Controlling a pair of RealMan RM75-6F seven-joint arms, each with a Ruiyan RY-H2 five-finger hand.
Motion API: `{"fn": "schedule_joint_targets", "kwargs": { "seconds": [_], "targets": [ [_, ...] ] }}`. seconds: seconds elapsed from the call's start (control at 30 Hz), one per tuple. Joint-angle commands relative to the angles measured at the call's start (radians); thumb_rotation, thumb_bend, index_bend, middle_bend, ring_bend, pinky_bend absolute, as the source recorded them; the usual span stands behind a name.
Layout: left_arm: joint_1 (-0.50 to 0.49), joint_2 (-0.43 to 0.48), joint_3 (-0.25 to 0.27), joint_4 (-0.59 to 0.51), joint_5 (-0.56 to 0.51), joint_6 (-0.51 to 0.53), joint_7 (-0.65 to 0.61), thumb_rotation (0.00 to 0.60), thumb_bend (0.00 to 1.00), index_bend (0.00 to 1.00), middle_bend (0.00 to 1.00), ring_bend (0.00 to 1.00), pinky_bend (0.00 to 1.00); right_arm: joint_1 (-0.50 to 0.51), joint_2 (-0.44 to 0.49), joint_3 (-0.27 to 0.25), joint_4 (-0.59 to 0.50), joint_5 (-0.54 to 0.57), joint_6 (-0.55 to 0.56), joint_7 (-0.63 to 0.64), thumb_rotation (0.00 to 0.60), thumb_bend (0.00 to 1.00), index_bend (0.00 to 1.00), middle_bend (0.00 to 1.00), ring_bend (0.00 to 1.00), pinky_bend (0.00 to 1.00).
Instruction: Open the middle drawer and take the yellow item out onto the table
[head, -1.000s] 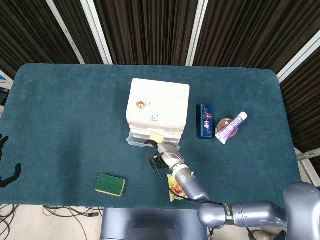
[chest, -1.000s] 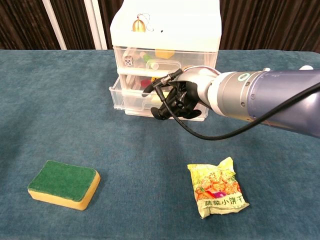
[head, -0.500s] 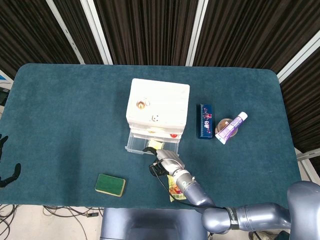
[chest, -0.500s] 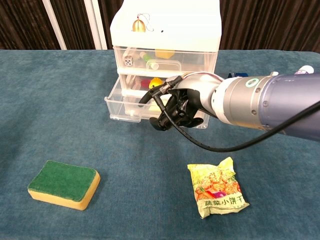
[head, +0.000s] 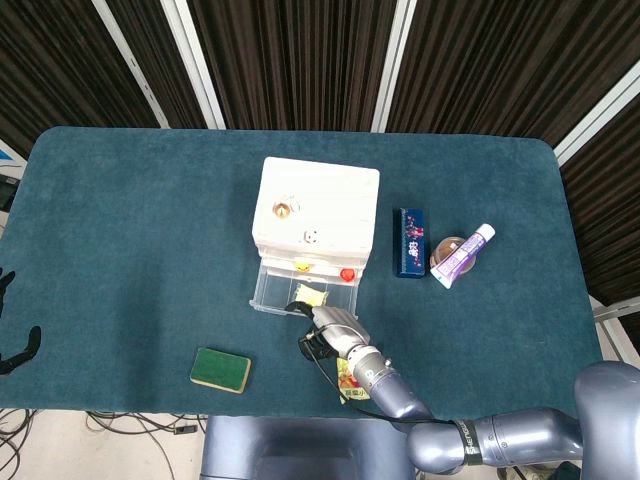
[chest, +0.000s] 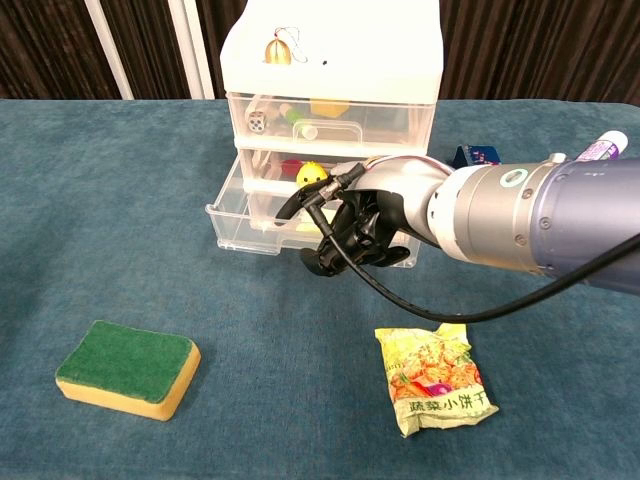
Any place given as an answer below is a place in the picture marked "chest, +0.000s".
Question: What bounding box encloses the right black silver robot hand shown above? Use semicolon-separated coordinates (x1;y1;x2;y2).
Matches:
299;155;454;278

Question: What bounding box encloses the clear drawer with chick toy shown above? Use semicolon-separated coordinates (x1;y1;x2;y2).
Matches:
204;149;422;269

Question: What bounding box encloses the clear drawer with dice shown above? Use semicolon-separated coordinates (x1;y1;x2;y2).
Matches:
227;92;435;149

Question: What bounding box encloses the white plastic drawer unit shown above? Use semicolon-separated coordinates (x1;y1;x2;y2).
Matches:
219;0;444;221

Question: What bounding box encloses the dark blue carton box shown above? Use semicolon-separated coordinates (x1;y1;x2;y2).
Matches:
452;144;501;169

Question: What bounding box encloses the yellow chick toy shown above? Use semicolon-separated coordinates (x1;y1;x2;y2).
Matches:
295;160;330;190

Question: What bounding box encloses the yellow block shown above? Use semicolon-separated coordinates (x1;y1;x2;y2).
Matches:
309;98;349;117

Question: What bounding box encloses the green white cylinder toy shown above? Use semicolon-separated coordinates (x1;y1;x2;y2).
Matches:
279;103;319;140

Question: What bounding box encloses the yellow green snack packet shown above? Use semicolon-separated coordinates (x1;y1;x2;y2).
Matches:
374;322;500;439

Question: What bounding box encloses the purple white tube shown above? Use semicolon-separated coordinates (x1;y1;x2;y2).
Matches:
574;130;629;162

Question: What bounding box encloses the blue tablecloth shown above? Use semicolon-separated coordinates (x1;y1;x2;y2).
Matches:
0;98;640;480

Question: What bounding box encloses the green yellow sponge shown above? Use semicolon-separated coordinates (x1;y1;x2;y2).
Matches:
54;319;202;422

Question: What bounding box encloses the dark brown curtain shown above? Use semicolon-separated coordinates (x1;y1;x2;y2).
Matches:
0;0;640;106

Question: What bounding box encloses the black cable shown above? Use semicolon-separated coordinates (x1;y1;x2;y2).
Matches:
274;162;640;323

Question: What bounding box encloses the gold bell with string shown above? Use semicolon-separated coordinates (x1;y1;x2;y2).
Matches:
263;27;309;65

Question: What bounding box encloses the white post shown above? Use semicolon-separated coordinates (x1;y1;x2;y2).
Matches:
167;0;216;100
83;0;135;101

